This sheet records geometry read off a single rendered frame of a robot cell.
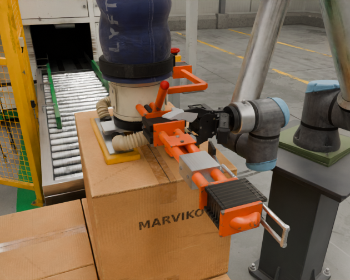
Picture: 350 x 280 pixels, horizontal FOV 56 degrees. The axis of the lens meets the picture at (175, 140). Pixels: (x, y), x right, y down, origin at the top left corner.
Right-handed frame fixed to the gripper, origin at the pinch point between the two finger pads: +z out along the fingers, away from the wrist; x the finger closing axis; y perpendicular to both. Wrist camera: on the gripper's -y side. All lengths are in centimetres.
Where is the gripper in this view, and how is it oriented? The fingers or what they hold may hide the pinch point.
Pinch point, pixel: (167, 130)
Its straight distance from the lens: 83.7
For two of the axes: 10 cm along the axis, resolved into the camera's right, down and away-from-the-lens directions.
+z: -9.3, 1.4, -3.4
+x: 0.1, -9.0, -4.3
